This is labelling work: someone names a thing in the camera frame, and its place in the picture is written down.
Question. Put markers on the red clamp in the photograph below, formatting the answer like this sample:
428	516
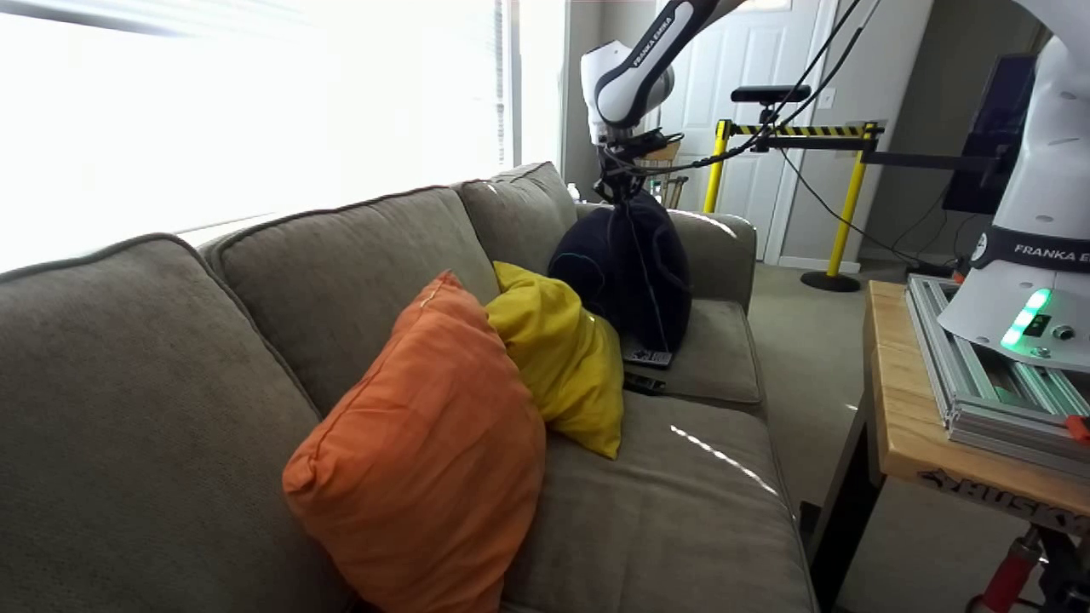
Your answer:
1008	575

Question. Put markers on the yellow throw pillow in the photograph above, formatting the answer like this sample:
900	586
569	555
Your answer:
567	356

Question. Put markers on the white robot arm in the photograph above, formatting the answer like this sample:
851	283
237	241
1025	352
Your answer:
1025	291

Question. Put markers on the yellow black camera stand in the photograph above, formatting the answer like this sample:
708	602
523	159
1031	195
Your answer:
855	140

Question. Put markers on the black remote control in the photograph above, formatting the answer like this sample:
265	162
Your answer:
640	384

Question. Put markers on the black stereo camera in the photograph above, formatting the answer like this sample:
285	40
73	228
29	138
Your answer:
771	93

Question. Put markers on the orange throw pillow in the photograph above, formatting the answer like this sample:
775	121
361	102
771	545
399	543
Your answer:
422	479

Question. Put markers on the white door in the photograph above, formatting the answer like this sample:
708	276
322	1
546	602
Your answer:
762	42

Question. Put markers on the black pillow with teal piping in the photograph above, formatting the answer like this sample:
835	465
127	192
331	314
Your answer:
653	272

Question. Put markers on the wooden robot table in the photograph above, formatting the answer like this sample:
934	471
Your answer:
898	435

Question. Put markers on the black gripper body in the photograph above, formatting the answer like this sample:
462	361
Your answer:
629	162

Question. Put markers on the dark monitor screen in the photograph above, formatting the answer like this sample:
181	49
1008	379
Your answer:
997	138

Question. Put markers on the grey fabric sofa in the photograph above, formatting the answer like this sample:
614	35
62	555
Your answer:
151	395

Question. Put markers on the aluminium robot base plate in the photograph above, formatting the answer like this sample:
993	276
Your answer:
997	402

